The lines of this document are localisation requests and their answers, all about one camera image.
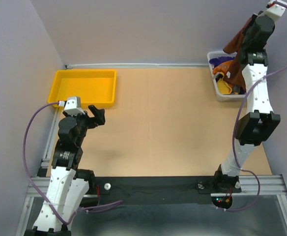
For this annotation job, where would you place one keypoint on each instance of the yellow plastic tray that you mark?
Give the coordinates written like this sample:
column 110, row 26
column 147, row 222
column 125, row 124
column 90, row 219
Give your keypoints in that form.
column 93, row 86

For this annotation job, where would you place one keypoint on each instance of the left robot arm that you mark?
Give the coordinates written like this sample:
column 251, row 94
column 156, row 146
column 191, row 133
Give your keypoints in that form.
column 68, row 183

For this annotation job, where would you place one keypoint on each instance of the aluminium frame rail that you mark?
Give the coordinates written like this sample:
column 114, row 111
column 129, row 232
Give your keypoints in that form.
column 269, row 185

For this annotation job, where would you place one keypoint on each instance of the grey towel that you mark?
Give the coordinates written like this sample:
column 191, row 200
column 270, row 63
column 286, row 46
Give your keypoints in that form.
column 237, row 90

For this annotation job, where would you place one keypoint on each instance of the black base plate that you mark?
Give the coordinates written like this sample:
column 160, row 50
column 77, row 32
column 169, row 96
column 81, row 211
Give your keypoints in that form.
column 157, row 190

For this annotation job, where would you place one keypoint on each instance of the white plastic basket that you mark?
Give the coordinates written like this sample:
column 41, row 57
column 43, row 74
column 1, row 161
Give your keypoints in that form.
column 220, row 97

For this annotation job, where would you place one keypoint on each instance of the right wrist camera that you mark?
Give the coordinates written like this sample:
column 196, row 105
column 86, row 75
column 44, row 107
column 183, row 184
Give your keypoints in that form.
column 275, row 9

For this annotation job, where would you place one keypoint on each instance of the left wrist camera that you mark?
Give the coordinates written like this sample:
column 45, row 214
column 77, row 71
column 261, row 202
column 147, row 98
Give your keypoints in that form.
column 72, row 106

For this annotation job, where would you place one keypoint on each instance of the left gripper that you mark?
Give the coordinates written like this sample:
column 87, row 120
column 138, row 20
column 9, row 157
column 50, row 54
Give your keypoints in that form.
column 99, row 114

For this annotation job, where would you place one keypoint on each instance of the yellow towel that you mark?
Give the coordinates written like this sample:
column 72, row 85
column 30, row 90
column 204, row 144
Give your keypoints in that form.
column 223, row 87

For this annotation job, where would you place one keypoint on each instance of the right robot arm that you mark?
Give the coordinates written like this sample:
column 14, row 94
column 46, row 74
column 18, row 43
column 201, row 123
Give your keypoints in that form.
column 248, row 70

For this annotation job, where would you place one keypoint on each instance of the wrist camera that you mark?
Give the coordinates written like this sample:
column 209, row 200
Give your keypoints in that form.
column 72, row 106
column 275, row 9

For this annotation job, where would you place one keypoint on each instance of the orange towel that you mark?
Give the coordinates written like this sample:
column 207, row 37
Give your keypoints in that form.
column 222, row 68

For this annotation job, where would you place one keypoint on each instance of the brown towel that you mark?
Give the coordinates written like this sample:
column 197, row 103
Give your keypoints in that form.
column 234, row 46

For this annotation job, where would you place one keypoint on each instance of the purple towel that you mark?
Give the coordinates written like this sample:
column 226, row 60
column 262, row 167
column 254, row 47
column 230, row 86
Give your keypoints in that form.
column 219, row 60

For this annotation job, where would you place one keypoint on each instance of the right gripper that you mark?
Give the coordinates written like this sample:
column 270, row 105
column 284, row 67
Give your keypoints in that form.
column 255, row 17

